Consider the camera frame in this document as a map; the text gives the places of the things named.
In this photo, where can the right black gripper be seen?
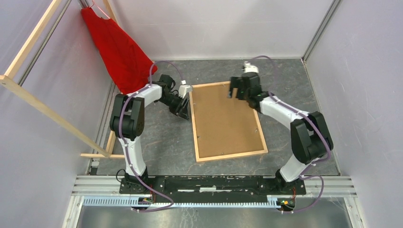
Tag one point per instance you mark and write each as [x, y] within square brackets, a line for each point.
[235, 82]

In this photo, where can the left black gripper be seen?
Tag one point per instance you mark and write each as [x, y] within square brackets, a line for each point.
[181, 111]

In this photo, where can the wooden picture frame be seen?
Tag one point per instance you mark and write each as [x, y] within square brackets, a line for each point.
[195, 141]

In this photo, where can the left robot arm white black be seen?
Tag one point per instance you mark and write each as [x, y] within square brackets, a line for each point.
[127, 122]

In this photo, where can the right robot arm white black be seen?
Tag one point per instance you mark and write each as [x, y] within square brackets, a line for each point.
[310, 138]

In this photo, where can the red hanging shirt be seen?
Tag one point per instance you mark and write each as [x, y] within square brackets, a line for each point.
[125, 61]

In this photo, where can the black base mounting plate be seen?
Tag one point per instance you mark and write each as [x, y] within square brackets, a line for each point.
[214, 189]

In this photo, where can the wooden clothes rack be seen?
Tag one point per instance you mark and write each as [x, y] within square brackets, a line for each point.
[69, 77]

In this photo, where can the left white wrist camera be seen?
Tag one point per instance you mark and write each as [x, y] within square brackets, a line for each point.
[184, 88]

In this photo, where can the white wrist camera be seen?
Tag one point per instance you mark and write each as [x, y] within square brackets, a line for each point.
[184, 88]
[249, 68]

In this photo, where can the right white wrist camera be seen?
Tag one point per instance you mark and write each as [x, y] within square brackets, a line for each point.
[249, 68]

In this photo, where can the aluminium rail base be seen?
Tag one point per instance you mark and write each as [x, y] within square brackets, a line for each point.
[330, 202]

